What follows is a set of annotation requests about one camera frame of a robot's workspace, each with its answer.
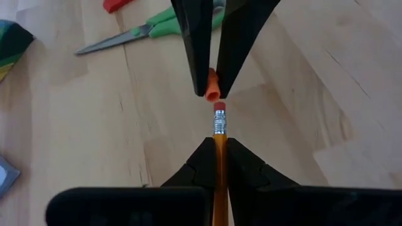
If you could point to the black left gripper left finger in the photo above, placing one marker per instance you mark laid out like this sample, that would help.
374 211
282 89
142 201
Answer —
201 169

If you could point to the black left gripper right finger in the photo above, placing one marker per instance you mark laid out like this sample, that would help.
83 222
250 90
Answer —
248 175

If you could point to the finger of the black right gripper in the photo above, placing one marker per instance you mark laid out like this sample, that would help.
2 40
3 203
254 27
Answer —
196 37
238 37

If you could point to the orange pencil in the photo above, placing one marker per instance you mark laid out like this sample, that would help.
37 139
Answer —
220 125

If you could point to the orange pencil cap eraser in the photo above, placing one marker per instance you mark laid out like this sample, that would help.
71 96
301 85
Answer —
212 91

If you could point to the red eraser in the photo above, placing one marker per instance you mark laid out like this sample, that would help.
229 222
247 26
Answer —
114 4

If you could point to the yellow green crayon box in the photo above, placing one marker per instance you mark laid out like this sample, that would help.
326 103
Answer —
12 44

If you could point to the pale blue sticky note pad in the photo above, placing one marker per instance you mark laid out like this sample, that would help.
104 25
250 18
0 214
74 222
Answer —
6 175

